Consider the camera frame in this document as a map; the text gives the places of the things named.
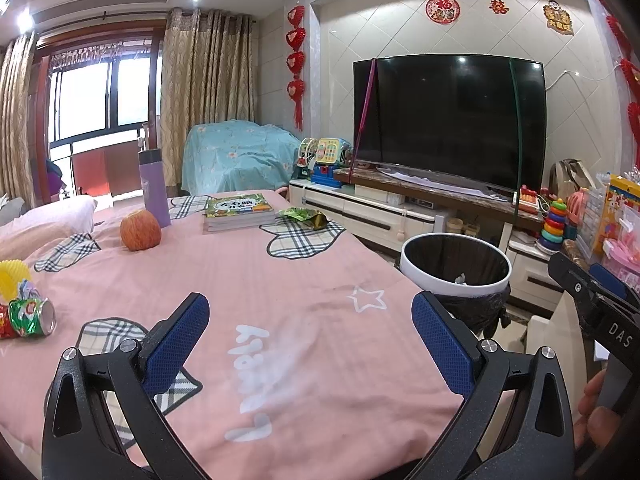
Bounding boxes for white rimmed black trash bin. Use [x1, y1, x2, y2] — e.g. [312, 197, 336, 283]
[399, 233, 512, 338]

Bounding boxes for person's right hand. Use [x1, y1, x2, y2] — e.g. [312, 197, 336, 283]
[574, 370, 622, 448]

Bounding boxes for crushed green can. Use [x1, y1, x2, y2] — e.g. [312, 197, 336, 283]
[9, 298, 56, 337]

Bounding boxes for yellow pleated toy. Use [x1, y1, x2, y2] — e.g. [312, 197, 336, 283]
[0, 259, 32, 301]

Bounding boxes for black curved television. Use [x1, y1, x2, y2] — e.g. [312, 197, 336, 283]
[352, 53, 547, 191]

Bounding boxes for orange round fruit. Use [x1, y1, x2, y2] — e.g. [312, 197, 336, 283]
[119, 209, 162, 252]

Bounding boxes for white tv cabinet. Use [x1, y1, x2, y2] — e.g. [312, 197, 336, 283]
[288, 179, 562, 316]

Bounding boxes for white pillow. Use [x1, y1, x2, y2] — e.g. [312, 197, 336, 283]
[1, 195, 96, 260]

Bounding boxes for pink blanket table cover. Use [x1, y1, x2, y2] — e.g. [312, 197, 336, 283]
[1, 212, 462, 479]

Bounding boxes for green children's book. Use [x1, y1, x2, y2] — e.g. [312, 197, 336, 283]
[204, 193, 278, 232]

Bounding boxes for beige curtain left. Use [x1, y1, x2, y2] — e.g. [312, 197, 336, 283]
[0, 30, 37, 207]

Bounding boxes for beige curtain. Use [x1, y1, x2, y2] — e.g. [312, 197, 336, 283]
[160, 8, 256, 188]
[0, 30, 37, 207]

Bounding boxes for purple thermos bottle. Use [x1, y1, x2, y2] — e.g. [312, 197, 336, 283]
[138, 148, 170, 229]

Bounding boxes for green snack wrapper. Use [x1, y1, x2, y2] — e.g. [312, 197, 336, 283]
[279, 207, 329, 230]

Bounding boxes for colourful toy cash register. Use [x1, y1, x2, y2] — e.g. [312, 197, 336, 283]
[293, 138, 352, 188]

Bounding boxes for teal covered furniture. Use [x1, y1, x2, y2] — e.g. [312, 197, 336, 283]
[180, 119, 300, 195]

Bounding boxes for red hanging knot decoration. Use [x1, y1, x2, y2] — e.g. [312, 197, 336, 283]
[284, 4, 306, 132]

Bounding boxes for beige curtain right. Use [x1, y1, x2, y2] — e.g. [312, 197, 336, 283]
[160, 8, 256, 188]

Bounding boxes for rainbow stacking ring toy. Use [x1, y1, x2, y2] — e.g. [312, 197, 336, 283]
[536, 198, 567, 254]

